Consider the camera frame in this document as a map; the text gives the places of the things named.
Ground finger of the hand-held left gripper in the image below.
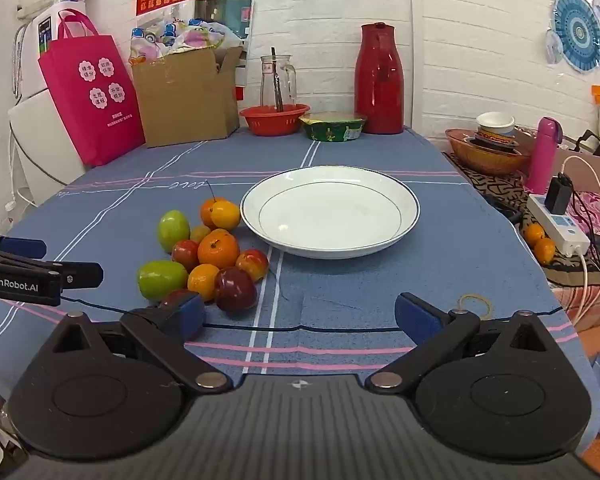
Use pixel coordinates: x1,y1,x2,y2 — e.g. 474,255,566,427
0,232,48,260
59,261,105,291

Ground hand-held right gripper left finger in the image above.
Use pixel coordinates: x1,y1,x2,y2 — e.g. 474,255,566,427
50,290,233,395

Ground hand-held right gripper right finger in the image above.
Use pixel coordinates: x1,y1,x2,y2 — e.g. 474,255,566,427
365,291,557,395

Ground small dark red plum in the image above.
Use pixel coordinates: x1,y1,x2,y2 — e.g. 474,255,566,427
159,288,193,311

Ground deep orange kumquat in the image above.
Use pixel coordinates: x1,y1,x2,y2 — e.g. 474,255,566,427
187,263,222,303

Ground large green jujube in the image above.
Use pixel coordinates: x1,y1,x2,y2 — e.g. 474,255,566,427
138,260,189,302

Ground large dark red plum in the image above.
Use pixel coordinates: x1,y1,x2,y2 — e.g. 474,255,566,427
214,266,258,314

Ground stemless tangerine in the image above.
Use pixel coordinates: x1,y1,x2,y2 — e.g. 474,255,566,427
197,228,241,271

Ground red and yellow plum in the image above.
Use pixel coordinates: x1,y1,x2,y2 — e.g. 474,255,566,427
235,249,271,282

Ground small green jujube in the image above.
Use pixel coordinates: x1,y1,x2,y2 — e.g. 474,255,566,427
158,210,191,253

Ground white plate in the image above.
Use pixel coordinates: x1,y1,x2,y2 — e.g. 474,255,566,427
240,165,421,260

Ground blue checked tablecloth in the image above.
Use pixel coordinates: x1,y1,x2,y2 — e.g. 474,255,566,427
0,127,600,461

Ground rubber band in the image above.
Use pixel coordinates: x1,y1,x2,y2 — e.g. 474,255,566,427
457,294,493,318

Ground tangerine with long stem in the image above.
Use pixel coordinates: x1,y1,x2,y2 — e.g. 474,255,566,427
200,180,231,229

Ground yellow-orange kumquat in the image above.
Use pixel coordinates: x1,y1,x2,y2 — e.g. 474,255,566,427
210,200,242,232

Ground white appliance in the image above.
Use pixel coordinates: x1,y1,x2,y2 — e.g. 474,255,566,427
7,87,88,206

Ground brown patterned cloth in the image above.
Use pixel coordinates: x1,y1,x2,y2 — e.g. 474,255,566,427
442,152,600,286

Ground pink tote bag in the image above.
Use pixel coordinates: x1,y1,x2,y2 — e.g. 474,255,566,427
37,8,146,167

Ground brown bowl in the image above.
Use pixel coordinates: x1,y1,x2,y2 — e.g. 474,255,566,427
445,128,531,177

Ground white power strip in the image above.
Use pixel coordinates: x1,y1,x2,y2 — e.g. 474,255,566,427
526,194,592,257

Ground black charger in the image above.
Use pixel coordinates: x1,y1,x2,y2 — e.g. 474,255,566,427
545,172,573,216

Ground stacked patterned bowls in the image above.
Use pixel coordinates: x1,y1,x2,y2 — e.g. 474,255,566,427
472,127,521,153

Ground brown cardboard box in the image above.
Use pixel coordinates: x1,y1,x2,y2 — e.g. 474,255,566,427
130,46,243,149

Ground pink bottle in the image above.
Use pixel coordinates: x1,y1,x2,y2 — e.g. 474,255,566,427
526,116,563,195

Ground green instant noodle bowl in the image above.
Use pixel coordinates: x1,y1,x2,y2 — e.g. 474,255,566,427
298,111,368,142

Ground red plastic basket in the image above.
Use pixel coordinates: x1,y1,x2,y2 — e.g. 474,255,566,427
239,103,312,137

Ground pink floral cloth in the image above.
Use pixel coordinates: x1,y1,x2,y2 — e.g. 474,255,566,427
570,187,600,321

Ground white cup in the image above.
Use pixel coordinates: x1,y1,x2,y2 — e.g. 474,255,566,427
476,111,516,136

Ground flat cardboard box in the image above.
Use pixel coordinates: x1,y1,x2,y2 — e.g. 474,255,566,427
517,132,600,193

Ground white water purifier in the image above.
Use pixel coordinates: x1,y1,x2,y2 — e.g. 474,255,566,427
12,2,88,101

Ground red thermos jug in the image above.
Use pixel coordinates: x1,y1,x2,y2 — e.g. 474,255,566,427
355,22,406,135

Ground glass pitcher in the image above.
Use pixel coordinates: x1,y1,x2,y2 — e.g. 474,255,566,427
259,54,298,111

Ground metal utensil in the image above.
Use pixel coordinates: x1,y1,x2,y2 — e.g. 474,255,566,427
271,47,285,112

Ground black clip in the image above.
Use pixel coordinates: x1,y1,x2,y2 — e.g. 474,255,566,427
575,130,600,157

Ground blue paper fan decoration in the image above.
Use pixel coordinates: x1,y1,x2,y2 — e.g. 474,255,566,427
545,0,600,78

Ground black cable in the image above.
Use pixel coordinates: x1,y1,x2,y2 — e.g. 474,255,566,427
60,296,421,333

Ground white cable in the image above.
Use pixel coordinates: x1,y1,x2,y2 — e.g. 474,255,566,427
560,155,600,321

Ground white wall pipe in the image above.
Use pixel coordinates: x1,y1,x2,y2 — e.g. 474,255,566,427
407,0,417,128

